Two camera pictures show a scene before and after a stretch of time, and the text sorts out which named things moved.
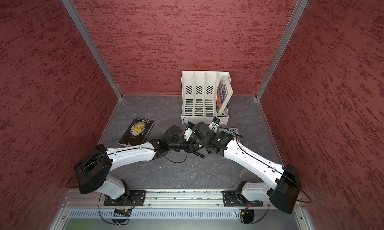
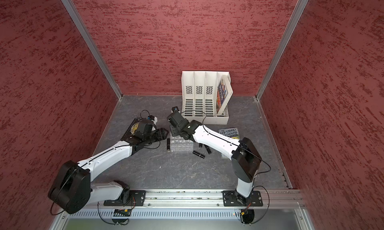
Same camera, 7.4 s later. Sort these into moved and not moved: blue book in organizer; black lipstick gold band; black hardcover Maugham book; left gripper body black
Moved: left gripper body black
Not moved: black lipstick gold band; black hardcover Maugham book; blue book in organizer
